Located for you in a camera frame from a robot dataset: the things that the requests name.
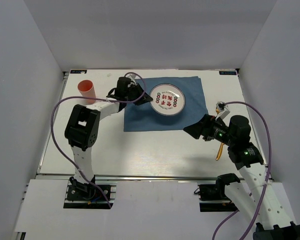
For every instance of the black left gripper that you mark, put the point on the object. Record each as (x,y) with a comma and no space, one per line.
(145,98)

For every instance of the white plate with red characters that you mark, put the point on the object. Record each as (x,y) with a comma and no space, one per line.
(168,100)

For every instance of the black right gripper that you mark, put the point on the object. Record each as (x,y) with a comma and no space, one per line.
(203,127)

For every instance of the table corner label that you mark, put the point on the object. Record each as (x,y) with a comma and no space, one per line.
(78,71)
(228,73)

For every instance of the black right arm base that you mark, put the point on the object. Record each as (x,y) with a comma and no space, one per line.
(211,201)

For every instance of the right table corner label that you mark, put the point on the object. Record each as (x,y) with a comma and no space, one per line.
(228,73)

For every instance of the pink plastic cup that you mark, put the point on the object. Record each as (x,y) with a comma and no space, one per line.
(86,88)

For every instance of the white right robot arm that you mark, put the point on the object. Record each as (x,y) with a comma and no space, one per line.
(251,192)

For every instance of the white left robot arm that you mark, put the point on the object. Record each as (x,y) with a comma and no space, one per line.
(83,125)

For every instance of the aluminium table edge rail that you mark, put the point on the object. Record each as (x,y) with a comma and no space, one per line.
(128,177)

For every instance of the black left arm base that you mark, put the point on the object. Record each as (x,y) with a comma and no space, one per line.
(86,196)

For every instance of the left table corner label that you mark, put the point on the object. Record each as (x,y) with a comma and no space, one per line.
(78,71)

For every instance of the gold knife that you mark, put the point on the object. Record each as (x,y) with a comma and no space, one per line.
(220,151)

